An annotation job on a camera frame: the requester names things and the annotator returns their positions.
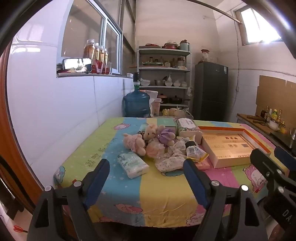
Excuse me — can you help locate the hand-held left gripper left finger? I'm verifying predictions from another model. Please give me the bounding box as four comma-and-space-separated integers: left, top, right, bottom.
26, 159, 111, 241

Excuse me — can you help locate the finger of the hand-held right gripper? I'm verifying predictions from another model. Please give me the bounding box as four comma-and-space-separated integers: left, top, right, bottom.
274, 146, 296, 179
250, 148, 292, 193

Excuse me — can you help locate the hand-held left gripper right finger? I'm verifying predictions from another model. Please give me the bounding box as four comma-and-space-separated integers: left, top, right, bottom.
183, 159, 269, 241

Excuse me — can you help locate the yellow white snack packet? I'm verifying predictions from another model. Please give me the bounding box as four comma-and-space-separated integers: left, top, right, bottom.
185, 141, 209, 163

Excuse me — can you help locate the orange rimmed shallow box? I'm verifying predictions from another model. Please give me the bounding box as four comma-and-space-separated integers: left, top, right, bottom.
198, 126, 278, 169

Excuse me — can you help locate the green white tissue pack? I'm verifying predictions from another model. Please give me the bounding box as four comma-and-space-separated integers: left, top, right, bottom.
117, 152, 149, 179

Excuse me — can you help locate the purple plush doll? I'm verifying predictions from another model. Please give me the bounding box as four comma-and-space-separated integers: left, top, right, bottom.
157, 127, 175, 146

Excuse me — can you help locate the pink plush bunny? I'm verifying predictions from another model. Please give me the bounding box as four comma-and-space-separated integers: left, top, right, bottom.
122, 133, 147, 156

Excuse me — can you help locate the beige plush bunny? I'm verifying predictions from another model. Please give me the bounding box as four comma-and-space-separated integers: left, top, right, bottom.
143, 123, 166, 141

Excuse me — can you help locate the pink soft packet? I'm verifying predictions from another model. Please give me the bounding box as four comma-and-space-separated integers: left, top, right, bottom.
195, 159, 211, 170

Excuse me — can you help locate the floral printed soft pack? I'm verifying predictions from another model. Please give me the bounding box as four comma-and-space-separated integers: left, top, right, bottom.
154, 137, 192, 172

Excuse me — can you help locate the black stove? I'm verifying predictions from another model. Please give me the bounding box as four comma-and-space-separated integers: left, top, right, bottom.
269, 131, 296, 149

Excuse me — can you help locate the group of condiment bottles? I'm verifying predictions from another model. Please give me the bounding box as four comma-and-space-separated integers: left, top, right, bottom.
260, 106, 286, 133

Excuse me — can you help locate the wooden cutting board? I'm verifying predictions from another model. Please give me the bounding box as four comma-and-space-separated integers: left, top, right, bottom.
237, 113, 278, 135

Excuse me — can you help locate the floral tissue box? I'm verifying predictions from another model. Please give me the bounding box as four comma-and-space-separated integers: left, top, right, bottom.
176, 118, 203, 139

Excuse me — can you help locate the mint green cardboard box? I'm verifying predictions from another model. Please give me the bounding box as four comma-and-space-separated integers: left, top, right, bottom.
154, 118, 177, 136

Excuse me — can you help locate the plastic bag of food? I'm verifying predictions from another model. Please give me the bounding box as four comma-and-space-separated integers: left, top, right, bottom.
162, 107, 193, 120

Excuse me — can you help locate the black cooking pot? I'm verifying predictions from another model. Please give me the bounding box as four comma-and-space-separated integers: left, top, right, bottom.
170, 96, 190, 104

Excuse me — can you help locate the pink plastic bin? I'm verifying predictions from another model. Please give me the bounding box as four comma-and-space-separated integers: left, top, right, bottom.
151, 98, 162, 115

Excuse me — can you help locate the dark grey fridge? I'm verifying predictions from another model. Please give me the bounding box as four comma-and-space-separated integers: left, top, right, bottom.
193, 61, 228, 121

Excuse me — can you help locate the blue water jug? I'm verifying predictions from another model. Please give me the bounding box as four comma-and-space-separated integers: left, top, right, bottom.
122, 87, 151, 118

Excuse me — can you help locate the brown wooden door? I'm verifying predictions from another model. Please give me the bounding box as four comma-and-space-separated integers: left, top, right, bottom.
0, 39, 44, 220

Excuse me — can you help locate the metal shelf rack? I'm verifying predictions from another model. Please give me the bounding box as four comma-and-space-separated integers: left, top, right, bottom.
137, 46, 192, 116

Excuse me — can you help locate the bright outer window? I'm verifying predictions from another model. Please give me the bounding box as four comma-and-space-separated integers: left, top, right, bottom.
233, 5, 284, 45

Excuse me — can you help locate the curved metal rod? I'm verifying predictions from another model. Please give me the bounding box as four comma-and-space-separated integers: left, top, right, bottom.
192, 0, 242, 24

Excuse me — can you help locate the sliding inner window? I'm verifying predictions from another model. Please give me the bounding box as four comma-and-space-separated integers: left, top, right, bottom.
57, 0, 123, 77

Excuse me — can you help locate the cardboard wall sheet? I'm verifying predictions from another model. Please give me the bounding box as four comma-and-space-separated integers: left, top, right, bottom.
255, 75, 296, 121

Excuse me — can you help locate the smartphone with black frame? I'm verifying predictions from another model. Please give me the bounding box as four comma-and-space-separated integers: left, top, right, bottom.
62, 58, 92, 74

